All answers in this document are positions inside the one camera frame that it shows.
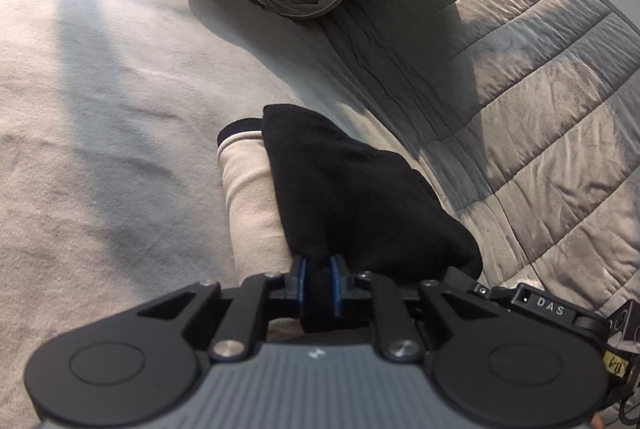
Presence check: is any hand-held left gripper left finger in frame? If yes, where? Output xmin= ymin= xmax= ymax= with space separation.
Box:
xmin=136 ymin=254 xmax=307 ymax=362

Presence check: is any grey quilted headboard cover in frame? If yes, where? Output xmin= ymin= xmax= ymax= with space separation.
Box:
xmin=305 ymin=0 xmax=640 ymax=310

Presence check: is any folded beige black garment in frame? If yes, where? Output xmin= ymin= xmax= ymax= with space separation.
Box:
xmin=216 ymin=118 xmax=313 ymax=342

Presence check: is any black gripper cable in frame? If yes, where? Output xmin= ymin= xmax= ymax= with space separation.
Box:
xmin=616 ymin=381 xmax=640 ymax=429

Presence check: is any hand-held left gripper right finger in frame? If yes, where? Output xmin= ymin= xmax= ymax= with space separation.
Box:
xmin=329 ymin=254 xmax=495 ymax=362

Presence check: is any bed with grey sheet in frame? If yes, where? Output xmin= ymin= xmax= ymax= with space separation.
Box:
xmin=0 ymin=0 xmax=451 ymax=410

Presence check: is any black shirt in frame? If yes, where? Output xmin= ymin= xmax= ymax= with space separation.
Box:
xmin=261 ymin=104 xmax=484 ymax=335

